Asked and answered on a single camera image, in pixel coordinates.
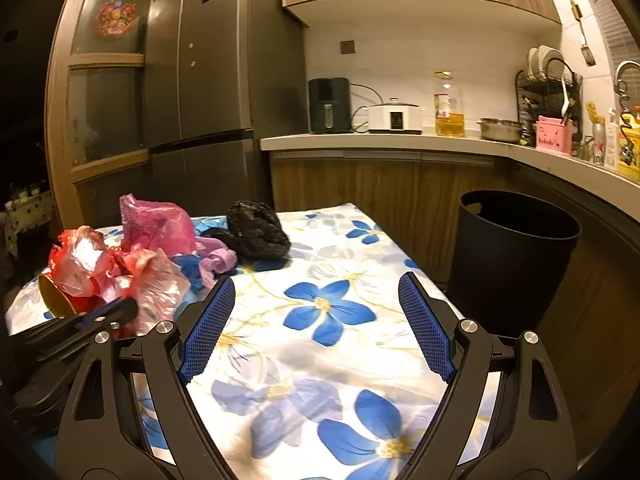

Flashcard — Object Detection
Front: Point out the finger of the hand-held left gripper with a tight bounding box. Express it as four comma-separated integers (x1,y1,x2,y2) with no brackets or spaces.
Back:
24,317,103,363
75,297,139,332

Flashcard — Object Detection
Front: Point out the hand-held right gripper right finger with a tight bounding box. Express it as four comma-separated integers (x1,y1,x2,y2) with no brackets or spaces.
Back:
397,271,581,480

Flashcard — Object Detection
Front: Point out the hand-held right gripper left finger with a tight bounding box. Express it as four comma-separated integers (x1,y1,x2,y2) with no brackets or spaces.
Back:
54,276,238,480

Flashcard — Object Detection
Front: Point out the red plastic bag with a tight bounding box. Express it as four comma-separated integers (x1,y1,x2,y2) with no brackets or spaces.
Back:
48,226,158,338

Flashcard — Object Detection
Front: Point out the light purple plastic bag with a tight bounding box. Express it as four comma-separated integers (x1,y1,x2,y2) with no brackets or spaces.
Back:
195,237,240,276

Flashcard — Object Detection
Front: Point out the black trash bin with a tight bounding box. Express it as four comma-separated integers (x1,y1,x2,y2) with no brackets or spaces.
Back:
448,190,582,341

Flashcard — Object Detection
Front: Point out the gold round container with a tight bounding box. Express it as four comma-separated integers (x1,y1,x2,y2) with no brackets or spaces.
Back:
38,272,87,320

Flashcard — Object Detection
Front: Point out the translucent pale pink plastic bag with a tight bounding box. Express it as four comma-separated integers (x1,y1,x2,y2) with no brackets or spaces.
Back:
125,249,192,336

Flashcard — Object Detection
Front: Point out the blue plastic bag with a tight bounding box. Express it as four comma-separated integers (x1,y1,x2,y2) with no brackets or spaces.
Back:
172,254,213,292

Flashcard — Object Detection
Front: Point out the blue floral cloth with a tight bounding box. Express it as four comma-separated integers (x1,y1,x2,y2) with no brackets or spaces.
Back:
5,202,501,480

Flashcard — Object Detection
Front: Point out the black plastic bag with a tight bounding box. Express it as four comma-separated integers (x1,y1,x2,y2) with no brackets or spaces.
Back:
202,200,292,262

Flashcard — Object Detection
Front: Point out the table with dotted cloth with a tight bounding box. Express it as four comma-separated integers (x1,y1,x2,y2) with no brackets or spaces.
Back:
4,192,53,246

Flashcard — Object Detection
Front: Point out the wooden door with glass panels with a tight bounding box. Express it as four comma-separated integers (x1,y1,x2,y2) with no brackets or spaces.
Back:
45,0,188,228

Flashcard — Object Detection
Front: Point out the cooking oil bottle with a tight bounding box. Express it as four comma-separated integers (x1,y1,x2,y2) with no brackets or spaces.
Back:
433,71,466,137

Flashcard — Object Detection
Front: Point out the steel pot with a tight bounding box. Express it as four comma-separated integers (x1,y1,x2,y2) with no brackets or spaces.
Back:
476,118,524,142

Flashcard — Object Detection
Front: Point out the white electric cooker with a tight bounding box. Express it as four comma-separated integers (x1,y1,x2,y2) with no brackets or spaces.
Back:
367,98,423,134

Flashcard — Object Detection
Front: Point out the pink utensil holder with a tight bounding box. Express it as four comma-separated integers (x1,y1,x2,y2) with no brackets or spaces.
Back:
536,115,575,156

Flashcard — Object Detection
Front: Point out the grey refrigerator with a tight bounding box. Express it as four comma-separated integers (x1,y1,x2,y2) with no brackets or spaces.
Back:
145,0,308,211

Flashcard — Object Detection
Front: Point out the black air fryer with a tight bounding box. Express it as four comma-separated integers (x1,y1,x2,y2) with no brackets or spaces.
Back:
308,77,353,134

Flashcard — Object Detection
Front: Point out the silver drink can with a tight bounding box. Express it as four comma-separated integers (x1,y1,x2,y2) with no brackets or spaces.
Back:
591,121,607,165

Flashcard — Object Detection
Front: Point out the white plastic bottle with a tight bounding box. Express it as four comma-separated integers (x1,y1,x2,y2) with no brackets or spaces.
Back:
603,109,621,170

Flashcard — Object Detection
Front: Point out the black dish rack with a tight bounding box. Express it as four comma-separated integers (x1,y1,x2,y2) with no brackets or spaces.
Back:
516,57,583,143

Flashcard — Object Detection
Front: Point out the white spoon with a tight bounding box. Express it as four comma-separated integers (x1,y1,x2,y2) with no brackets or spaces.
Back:
561,81,576,123

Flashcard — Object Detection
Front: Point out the yellow container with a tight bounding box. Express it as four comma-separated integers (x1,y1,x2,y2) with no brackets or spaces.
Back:
618,110,640,181

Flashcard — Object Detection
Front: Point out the red round door decoration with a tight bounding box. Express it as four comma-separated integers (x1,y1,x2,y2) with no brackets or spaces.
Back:
95,0,140,38

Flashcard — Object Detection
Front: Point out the metal faucet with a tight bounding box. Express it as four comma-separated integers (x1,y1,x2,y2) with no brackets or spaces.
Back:
614,60,640,111

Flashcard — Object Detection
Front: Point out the hanging metal spatula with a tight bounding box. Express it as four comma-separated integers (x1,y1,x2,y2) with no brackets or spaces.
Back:
570,1,597,67

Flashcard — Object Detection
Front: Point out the black power cable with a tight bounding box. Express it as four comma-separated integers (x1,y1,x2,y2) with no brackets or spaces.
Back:
350,82,386,132

